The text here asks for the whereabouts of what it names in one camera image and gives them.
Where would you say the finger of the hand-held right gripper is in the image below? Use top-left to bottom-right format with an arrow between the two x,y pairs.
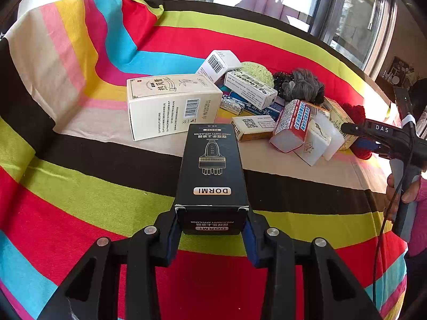
340,122 -> 367,137
354,139 -> 384,156

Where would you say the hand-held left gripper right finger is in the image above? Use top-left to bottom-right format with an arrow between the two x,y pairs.
242,208 -> 384,320

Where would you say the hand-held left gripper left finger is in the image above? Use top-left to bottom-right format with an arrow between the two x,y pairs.
37,208 -> 182,320

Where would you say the red scrunchie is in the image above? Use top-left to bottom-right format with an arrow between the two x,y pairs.
340,103 -> 366,125
352,137 -> 374,161

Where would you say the yellow red medicine box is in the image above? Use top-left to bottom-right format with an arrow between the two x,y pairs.
322,97 -> 356,150

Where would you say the white foam block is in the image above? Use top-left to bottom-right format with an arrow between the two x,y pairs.
314,111 -> 344,161

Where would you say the small white printed box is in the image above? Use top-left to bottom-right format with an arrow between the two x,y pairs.
294,119 -> 332,167

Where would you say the red white patterned box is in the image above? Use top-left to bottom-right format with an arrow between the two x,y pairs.
269,99 -> 331,154

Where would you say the grey scrunchie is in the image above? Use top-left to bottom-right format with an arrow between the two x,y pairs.
282,68 -> 326,104

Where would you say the black dotted scrunchie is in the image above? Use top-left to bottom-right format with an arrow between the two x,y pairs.
273,71 -> 296,102

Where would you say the black product box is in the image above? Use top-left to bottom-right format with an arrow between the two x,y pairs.
174,123 -> 250,235

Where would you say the white orange toothpaste box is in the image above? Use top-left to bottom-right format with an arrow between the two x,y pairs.
231,115 -> 277,142

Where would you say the green round sponge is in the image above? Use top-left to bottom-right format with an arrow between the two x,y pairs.
234,62 -> 275,89

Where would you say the long white medicine box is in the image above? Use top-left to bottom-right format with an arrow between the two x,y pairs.
223,70 -> 278,105

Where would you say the large cream box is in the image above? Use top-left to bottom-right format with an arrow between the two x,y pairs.
126,74 -> 223,141

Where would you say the white barcode box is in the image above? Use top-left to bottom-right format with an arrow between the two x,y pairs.
195,50 -> 242,84

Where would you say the person's right forearm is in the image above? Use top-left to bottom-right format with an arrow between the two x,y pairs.
405,177 -> 427,257

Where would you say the striped tablecloth on desktop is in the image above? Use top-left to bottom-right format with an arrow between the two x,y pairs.
0,0 -> 409,320

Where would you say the person's right hand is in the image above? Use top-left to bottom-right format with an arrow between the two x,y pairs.
387,173 -> 424,222

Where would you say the cluttered dark shelf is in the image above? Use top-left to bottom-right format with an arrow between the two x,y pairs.
375,55 -> 421,90

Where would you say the dark framed window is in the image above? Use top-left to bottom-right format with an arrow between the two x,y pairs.
118,0 -> 397,70

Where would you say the small white blue box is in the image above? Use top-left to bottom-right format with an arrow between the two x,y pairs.
220,97 -> 244,114

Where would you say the black cable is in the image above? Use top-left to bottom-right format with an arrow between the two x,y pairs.
371,120 -> 417,310

